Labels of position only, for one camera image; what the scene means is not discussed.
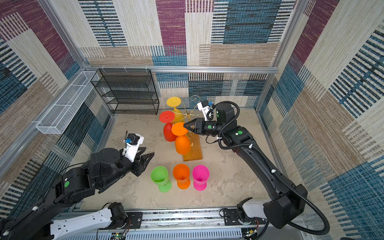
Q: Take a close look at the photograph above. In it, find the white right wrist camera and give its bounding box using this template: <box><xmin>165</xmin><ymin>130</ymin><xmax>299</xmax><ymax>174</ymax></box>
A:
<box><xmin>197</xmin><ymin>100</ymin><xmax>215</xmax><ymax>121</ymax></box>

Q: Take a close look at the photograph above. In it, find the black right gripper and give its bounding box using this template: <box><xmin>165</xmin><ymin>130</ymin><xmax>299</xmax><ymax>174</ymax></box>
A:
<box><xmin>183</xmin><ymin>117</ymin><xmax>225</xmax><ymax>136</ymax></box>

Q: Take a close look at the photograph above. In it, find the black mesh shelf rack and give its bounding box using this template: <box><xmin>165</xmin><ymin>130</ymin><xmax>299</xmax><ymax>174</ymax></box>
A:
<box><xmin>91</xmin><ymin>69</ymin><xmax>160</xmax><ymax>115</ymax></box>

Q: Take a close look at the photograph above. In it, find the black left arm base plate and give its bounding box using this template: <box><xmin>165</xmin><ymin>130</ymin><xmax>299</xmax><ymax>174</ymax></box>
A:
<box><xmin>123</xmin><ymin>212</ymin><xmax>144</xmax><ymax>231</ymax></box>

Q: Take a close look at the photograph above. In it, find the yellow wine glass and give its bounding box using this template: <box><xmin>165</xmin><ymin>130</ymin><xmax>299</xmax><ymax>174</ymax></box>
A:
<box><xmin>167</xmin><ymin>97</ymin><xmax>184</xmax><ymax>124</ymax></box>

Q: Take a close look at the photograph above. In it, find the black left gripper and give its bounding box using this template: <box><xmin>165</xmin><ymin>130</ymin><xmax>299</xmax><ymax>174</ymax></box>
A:
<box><xmin>100</xmin><ymin>146</ymin><xmax>155</xmax><ymax>191</ymax></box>

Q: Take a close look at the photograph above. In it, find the orange wine glass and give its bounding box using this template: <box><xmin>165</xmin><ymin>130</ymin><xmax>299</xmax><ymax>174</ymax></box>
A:
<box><xmin>171</xmin><ymin>122</ymin><xmax>192</xmax><ymax>155</ymax></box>
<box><xmin>173</xmin><ymin>164</ymin><xmax>191</xmax><ymax>190</ymax></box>

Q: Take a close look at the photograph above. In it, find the gold wire wine glass rack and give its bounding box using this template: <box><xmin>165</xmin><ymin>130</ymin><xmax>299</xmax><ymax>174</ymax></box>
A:
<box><xmin>177</xmin><ymin>98</ymin><xmax>203</xmax><ymax>162</ymax></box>

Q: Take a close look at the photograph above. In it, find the red wine glass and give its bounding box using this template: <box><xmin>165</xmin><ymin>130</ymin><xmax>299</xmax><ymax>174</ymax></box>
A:
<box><xmin>159</xmin><ymin>111</ymin><xmax>177</xmax><ymax>142</ymax></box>

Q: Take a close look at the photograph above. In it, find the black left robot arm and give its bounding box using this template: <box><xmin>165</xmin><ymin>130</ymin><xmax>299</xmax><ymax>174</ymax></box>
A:
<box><xmin>1</xmin><ymin>147</ymin><xmax>155</xmax><ymax>240</ymax></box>

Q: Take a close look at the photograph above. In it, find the orange wine glass back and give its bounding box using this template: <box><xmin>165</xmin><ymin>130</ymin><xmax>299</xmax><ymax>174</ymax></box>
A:
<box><xmin>173</xmin><ymin>164</ymin><xmax>191</xmax><ymax>190</ymax></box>

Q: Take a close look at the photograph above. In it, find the aluminium front rail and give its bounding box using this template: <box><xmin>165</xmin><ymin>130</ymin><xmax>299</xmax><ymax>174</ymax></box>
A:
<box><xmin>50</xmin><ymin>208</ymin><xmax>313</xmax><ymax>240</ymax></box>

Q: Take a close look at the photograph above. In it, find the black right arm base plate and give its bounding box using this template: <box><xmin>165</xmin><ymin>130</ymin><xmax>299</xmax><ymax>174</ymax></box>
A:
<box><xmin>219</xmin><ymin>208</ymin><xmax>266</xmax><ymax>226</ymax></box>

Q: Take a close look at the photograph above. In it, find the orange wine glass front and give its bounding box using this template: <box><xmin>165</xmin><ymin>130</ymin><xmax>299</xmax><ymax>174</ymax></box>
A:
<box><xmin>171</xmin><ymin>122</ymin><xmax>192</xmax><ymax>155</ymax></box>

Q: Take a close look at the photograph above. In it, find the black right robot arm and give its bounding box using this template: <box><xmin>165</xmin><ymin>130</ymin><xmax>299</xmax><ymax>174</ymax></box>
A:
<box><xmin>184</xmin><ymin>101</ymin><xmax>308</xmax><ymax>232</ymax></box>

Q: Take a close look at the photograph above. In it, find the pink wine glass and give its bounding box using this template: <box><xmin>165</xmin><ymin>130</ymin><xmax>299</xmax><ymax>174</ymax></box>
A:
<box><xmin>192</xmin><ymin>165</ymin><xmax>210</xmax><ymax>191</ymax></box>

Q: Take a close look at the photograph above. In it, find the green wine glass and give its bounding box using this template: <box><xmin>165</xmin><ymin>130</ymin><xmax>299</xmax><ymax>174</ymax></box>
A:
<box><xmin>151</xmin><ymin>166</ymin><xmax>172</xmax><ymax>193</ymax></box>

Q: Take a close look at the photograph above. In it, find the black corrugated cable conduit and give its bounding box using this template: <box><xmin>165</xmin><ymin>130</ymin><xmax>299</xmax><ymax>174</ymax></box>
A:
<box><xmin>206</xmin><ymin>100</ymin><xmax>331</xmax><ymax>240</ymax></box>

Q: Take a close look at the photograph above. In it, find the white mesh wall basket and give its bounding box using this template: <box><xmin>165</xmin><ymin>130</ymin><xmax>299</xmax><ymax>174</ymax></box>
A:
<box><xmin>36</xmin><ymin>71</ymin><xmax>96</xmax><ymax>135</ymax></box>

